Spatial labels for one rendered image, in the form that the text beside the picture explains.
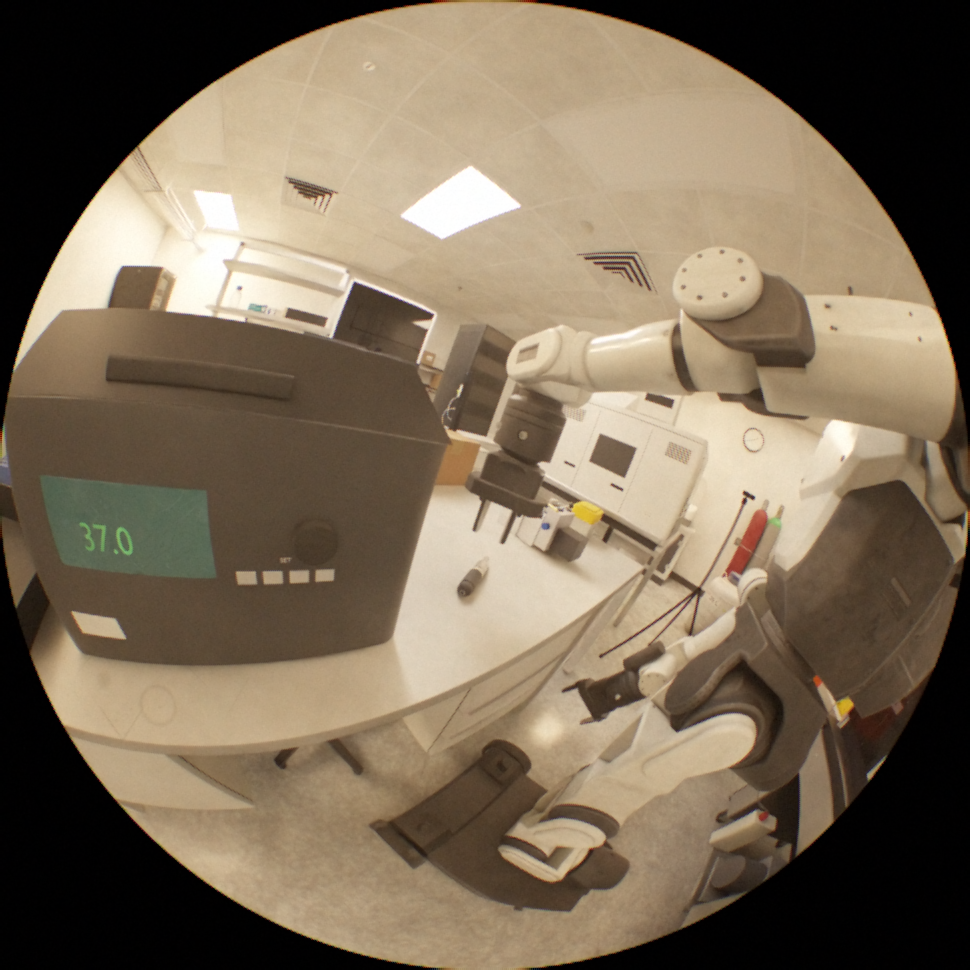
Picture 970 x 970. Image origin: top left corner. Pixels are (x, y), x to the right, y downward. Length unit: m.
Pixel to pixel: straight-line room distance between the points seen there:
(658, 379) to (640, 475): 1.16
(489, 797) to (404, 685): 0.79
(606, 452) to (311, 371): 1.39
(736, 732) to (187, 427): 0.51
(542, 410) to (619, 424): 1.14
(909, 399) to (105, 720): 0.60
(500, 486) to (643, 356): 0.25
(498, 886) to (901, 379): 1.16
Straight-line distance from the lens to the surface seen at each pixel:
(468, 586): 0.45
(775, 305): 0.23
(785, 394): 0.23
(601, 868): 1.03
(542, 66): 1.76
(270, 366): 0.21
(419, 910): 1.23
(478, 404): 2.81
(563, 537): 0.71
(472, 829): 1.07
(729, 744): 0.39
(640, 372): 0.28
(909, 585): 0.36
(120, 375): 0.22
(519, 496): 0.39
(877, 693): 0.43
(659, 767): 0.42
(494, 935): 1.32
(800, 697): 0.41
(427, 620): 0.41
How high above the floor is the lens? 1.18
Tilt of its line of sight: 15 degrees down
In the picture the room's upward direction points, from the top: 20 degrees clockwise
